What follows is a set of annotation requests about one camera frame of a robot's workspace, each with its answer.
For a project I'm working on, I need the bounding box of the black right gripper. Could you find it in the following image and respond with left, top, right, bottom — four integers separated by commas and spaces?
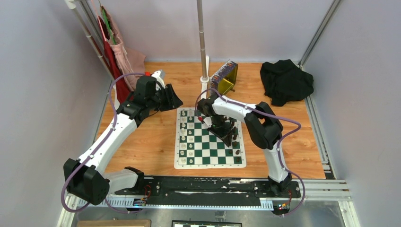
208, 114, 234, 147

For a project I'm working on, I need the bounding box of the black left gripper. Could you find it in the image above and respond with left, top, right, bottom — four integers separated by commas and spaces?
147, 84, 183, 112

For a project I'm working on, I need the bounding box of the decorated gold tin box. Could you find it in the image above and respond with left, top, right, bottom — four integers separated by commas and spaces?
210, 60, 238, 95

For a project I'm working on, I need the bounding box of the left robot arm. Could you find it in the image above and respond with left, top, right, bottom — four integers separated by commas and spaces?
61, 70, 183, 205

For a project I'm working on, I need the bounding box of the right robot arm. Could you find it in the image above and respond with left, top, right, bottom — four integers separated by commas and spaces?
196, 94, 292, 198

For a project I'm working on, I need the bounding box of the green white chess board mat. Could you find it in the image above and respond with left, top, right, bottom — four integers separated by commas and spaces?
174, 107, 247, 170

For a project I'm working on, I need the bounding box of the white stand base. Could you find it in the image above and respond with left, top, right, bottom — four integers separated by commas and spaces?
200, 55, 210, 99

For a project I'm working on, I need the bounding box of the red cloth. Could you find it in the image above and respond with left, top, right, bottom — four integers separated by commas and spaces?
98, 16, 131, 103

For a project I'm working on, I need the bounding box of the pink cloth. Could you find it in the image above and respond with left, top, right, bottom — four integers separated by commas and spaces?
100, 5, 146, 91

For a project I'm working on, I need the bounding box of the metal stand pole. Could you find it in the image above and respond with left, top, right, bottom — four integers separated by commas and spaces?
196, 0, 206, 76

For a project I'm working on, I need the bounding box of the black cloth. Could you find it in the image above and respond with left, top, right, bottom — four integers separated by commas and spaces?
260, 59, 314, 106

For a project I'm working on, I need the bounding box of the white clothes rack pole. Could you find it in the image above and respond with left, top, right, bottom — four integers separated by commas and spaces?
65, 0, 121, 114

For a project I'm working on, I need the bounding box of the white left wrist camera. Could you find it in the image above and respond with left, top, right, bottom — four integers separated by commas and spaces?
151, 70, 166, 91

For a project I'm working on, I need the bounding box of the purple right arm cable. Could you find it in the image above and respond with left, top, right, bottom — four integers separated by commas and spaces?
195, 88, 306, 217

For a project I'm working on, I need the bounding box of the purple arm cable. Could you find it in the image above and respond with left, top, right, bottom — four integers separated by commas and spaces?
60, 72, 151, 214
195, 88, 306, 217

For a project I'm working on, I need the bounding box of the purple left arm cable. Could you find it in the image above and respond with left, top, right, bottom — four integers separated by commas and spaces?
60, 72, 151, 214

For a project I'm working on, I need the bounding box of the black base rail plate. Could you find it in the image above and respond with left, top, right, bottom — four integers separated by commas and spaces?
116, 175, 302, 207

